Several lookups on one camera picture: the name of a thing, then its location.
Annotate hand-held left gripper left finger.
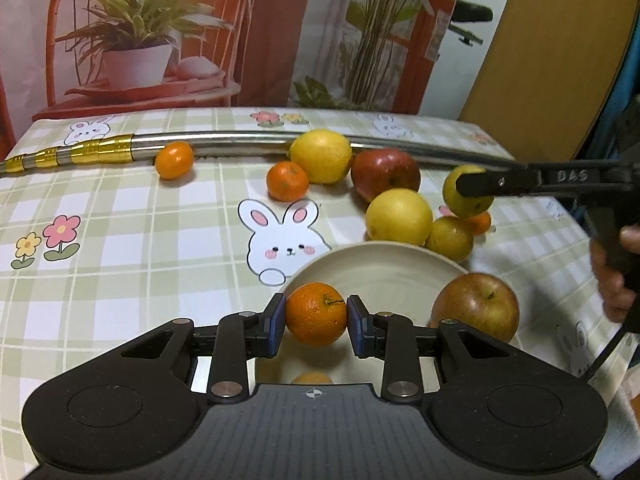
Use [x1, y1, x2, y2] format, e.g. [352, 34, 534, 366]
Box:
[119, 293, 287, 406]

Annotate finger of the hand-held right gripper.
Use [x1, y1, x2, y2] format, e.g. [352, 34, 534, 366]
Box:
[455, 159, 621, 199]

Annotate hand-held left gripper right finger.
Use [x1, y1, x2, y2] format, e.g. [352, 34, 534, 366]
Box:
[346, 294, 517, 406]

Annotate greenish yellow lemon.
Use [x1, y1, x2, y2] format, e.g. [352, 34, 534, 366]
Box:
[442, 164, 496, 219]

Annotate orange with stem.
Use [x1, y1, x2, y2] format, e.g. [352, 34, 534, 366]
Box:
[285, 282, 348, 347]

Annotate person's right hand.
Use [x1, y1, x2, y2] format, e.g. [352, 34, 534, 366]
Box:
[589, 224, 640, 322]

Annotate small yellow lemon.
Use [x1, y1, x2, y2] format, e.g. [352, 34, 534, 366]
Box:
[425, 216, 476, 263]

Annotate dark red apple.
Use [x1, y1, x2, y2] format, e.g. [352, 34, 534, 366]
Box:
[350, 148, 421, 204]

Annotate red yellow apple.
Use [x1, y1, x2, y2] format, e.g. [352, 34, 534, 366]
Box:
[430, 273, 521, 345]

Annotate brown wooden board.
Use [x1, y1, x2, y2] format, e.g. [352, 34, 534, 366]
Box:
[457, 0, 637, 162]

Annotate checked rabbit print tablecloth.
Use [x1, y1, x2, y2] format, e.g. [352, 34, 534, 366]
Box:
[0, 107, 640, 480]

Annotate black seat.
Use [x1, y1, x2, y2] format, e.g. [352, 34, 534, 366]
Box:
[449, 0, 494, 47]

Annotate metal pole with gold bands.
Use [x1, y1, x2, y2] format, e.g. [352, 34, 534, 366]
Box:
[0, 130, 517, 177]

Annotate printed plant backdrop cloth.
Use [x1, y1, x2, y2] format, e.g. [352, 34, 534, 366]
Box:
[0, 0, 472, 137]

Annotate black cable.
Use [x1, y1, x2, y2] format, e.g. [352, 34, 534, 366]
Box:
[581, 321, 633, 380]

